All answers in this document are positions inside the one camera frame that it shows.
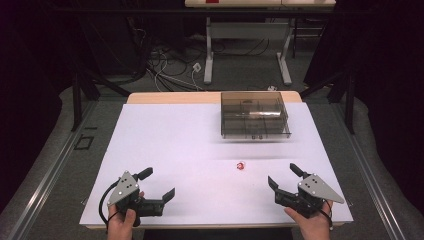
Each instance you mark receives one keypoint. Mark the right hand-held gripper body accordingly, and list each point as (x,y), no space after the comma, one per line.
(317,188)

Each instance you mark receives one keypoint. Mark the white plug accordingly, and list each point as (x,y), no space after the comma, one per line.
(272,88)

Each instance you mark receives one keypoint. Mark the white power adapter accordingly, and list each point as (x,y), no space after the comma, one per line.
(196,67)

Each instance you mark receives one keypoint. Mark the clear grey compartment box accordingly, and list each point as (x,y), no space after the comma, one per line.
(255,115)

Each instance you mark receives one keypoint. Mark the red object on desk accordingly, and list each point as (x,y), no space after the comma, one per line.
(212,1)

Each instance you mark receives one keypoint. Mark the person's left hand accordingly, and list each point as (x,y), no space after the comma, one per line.
(120,221)

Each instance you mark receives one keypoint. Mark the white metal-legged desk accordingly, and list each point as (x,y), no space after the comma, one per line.
(246,30)

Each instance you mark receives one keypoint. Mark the person's right hand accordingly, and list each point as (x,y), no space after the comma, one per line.
(311,226)

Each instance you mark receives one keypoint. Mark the black metal stand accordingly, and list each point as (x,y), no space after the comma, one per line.
(349,100)
(77,100)

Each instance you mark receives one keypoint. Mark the small red and white object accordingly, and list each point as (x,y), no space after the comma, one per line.
(240,165)

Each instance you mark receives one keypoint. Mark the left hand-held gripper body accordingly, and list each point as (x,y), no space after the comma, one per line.
(122,190)

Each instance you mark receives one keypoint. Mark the dark curtain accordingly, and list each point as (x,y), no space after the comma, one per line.
(30,83)
(386,83)

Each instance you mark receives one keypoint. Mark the aluminium floor rail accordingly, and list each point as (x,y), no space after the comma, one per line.
(370,180)
(50,173)

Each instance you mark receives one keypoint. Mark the white table mat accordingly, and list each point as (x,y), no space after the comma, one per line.
(180,160)

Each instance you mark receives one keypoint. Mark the wooden table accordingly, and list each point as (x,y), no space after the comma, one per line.
(166,97)

